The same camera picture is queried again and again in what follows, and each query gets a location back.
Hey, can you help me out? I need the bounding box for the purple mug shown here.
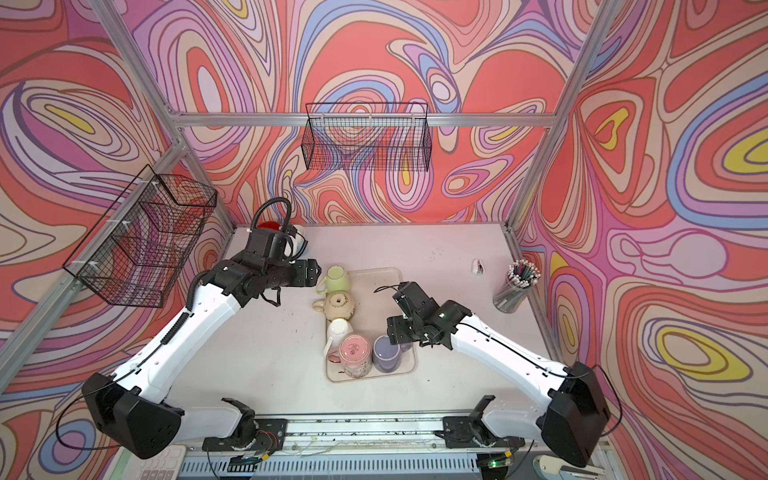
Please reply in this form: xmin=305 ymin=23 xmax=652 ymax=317
xmin=372 ymin=335 xmax=411 ymax=373

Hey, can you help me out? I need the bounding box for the black skull mug red inside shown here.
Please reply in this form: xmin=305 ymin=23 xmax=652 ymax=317
xmin=257 ymin=221 xmax=281 ymax=231

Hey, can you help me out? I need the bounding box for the white small mug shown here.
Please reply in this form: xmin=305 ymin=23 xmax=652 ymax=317
xmin=323 ymin=318 xmax=354 ymax=363

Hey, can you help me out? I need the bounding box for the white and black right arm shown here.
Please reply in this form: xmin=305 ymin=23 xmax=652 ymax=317
xmin=387 ymin=282 xmax=611 ymax=468

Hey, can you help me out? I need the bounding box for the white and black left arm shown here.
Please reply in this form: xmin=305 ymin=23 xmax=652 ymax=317
xmin=82 ymin=226 xmax=322 ymax=459

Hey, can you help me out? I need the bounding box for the light green mug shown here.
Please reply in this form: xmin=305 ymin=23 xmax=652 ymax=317
xmin=316 ymin=265 xmax=351 ymax=296

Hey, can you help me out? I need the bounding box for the cream speckled round mug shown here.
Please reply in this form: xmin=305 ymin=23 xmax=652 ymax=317
xmin=312 ymin=291 xmax=356 ymax=322

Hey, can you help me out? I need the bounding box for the pink patterned mug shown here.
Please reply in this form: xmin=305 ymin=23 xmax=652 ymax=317
xmin=326 ymin=334 xmax=373 ymax=379

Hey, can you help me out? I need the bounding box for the small white pink object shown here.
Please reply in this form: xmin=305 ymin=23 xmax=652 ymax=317
xmin=471 ymin=259 xmax=484 ymax=276

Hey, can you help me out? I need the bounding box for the pen holder with pens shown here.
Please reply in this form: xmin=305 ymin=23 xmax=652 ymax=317
xmin=492 ymin=259 xmax=541 ymax=314

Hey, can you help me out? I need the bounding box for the white device bottom right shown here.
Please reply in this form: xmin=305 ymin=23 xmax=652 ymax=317
xmin=533 ymin=455 xmax=606 ymax=480

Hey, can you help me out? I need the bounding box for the white desk telephone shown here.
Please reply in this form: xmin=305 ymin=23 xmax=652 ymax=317
xmin=104 ymin=445 xmax=186 ymax=480

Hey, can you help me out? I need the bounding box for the black wire basket back wall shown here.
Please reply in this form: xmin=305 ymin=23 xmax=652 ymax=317
xmin=301 ymin=101 xmax=433 ymax=172

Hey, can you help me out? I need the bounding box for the black wire basket wall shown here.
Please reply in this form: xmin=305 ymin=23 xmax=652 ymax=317
xmin=62 ymin=166 xmax=218 ymax=308
xmin=301 ymin=101 xmax=433 ymax=172

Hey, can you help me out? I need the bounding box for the black wire basket left wall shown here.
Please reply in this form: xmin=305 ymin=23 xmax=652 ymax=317
xmin=62 ymin=166 xmax=218 ymax=308

